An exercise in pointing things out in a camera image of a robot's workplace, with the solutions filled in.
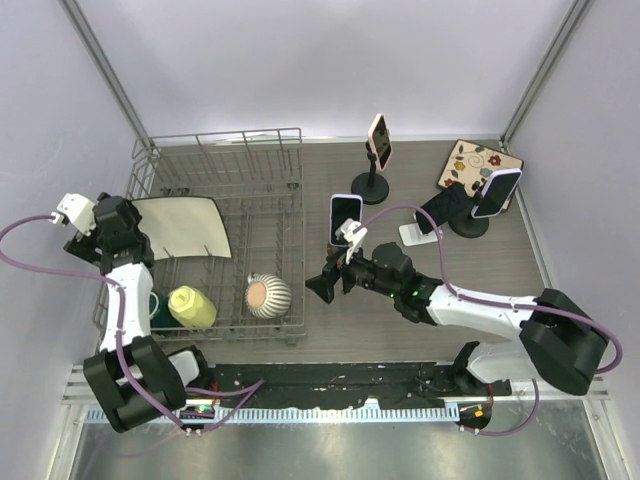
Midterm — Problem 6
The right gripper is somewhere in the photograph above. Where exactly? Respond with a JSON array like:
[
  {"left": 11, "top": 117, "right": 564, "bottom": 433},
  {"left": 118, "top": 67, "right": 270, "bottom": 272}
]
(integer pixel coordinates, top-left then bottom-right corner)
[{"left": 305, "top": 240, "right": 399, "bottom": 304}]

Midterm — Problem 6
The lavender case phone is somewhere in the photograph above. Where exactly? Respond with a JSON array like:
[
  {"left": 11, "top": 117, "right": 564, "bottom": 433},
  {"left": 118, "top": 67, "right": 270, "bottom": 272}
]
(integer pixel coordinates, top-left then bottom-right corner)
[{"left": 329, "top": 194, "right": 364, "bottom": 246}]

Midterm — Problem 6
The grey wire dish rack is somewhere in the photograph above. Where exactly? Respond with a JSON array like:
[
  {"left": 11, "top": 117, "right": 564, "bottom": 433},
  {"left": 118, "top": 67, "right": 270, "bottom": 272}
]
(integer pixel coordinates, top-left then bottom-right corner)
[{"left": 92, "top": 126, "right": 307, "bottom": 348}]

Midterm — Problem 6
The black case phone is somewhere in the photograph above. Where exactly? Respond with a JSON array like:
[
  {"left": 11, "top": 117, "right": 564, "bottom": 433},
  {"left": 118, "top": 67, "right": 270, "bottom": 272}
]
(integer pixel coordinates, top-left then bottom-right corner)
[{"left": 421, "top": 182, "right": 473, "bottom": 227}]

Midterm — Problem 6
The black round phone stand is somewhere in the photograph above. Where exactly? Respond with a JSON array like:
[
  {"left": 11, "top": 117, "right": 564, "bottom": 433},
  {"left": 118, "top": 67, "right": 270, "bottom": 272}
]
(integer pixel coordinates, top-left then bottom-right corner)
[{"left": 447, "top": 182, "right": 490, "bottom": 239}]

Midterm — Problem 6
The purple case phone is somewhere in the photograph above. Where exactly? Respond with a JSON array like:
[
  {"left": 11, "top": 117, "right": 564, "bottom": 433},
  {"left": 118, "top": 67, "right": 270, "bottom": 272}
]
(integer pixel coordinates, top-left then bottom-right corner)
[{"left": 471, "top": 168, "right": 522, "bottom": 218}]

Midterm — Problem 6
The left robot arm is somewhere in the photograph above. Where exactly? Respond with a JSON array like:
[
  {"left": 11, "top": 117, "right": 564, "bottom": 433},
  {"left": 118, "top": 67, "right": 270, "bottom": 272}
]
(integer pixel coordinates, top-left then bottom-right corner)
[{"left": 56, "top": 193, "right": 213, "bottom": 433}]

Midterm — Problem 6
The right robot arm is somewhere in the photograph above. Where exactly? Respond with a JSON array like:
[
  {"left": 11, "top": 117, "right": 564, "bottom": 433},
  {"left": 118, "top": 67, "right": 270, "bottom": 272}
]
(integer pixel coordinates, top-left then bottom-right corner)
[{"left": 305, "top": 242, "right": 609, "bottom": 396}]

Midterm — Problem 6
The wooden base phone stand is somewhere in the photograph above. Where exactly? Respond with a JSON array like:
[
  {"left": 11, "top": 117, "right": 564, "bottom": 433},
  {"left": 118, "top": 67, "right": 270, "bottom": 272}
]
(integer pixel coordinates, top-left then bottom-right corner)
[{"left": 326, "top": 244, "right": 349, "bottom": 264}]

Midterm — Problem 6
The white folding phone stand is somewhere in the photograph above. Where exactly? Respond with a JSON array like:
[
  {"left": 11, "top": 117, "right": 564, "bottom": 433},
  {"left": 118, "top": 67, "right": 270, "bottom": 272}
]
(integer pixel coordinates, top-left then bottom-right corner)
[{"left": 398, "top": 212, "right": 437, "bottom": 247}]

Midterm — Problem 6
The black tall phone stand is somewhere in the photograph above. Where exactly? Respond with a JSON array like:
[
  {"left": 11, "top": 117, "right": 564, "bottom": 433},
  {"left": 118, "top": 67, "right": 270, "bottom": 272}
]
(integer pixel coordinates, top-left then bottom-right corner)
[{"left": 351, "top": 143, "right": 389, "bottom": 205}]

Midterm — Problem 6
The pink case phone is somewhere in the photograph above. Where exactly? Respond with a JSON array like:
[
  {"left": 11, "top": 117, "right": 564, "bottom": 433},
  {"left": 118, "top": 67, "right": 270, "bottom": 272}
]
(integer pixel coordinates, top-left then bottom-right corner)
[{"left": 368, "top": 113, "right": 392, "bottom": 171}]

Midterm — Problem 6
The striped round mug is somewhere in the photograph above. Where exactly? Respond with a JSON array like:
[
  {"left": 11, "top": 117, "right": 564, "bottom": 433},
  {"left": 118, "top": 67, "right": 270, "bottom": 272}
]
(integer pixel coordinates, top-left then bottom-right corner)
[{"left": 245, "top": 273, "right": 292, "bottom": 320}]

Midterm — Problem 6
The white square plate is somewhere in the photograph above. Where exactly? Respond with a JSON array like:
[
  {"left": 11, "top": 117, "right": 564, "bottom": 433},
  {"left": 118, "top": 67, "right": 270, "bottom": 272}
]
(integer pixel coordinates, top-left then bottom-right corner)
[{"left": 132, "top": 196, "right": 232, "bottom": 261}]

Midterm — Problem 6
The dark green mug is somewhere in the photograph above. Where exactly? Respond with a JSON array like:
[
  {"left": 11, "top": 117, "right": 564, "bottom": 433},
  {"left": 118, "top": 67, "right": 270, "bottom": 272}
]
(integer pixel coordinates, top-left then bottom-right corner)
[{"left": 149, "top": 291, "right": 182, "bottom": 336}]

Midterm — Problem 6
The yellow faceted cup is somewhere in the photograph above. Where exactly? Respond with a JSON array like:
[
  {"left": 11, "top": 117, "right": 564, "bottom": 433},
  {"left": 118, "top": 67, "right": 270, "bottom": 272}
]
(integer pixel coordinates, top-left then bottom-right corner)
[{"left": 168, "top": 285, "right": 217, "bottom": 329}]

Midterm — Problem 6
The floral square coaster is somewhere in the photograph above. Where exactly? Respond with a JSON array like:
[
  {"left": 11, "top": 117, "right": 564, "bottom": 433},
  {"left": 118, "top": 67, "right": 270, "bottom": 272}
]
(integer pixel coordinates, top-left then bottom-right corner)
[{"left": 437, "top": 140, "right": 524, "bottom": 198}]

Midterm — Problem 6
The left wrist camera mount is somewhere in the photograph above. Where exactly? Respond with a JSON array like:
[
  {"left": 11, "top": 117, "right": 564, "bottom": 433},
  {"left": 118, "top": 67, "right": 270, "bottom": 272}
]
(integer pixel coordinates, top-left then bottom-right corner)
[{"left": 50, "top": 193, "right": 96, "bottom": 237}]

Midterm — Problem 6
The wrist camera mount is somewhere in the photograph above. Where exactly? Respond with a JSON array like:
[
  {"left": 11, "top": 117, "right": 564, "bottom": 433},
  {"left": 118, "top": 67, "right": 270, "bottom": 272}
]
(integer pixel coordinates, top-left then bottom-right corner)
[
  {"left": 50, "top": 193, "right": 96, "bottom": 237},
  {"left": 335, "top": 219, "right": 368, "bottom": 265}
]

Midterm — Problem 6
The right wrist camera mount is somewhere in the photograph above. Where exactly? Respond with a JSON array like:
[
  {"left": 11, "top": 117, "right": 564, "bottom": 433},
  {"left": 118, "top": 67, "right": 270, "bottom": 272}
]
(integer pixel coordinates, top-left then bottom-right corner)
[{"left": 335, "top": 219, "right": 368, "bottom": 265}]

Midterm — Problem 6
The white cable duct strip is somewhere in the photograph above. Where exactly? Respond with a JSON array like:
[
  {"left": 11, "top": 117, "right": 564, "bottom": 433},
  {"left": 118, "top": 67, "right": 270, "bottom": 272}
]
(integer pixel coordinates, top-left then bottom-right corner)
[{"left": 84, "top": 399, "right": 459, "bottom": 425}]

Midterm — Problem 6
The black mounting base plate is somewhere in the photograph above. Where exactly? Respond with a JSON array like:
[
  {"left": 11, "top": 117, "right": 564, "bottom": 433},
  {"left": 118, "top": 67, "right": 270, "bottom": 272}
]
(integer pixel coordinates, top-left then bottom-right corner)
[{"left": 188, "top": 362, "right": 512, "bottom": 410}]

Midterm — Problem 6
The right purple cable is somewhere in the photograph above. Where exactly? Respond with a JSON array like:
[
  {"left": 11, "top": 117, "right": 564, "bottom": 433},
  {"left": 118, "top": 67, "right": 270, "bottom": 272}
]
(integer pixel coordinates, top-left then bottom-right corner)
[{"left": 357, "top": 203, "right": 624, "bottom": 439}]

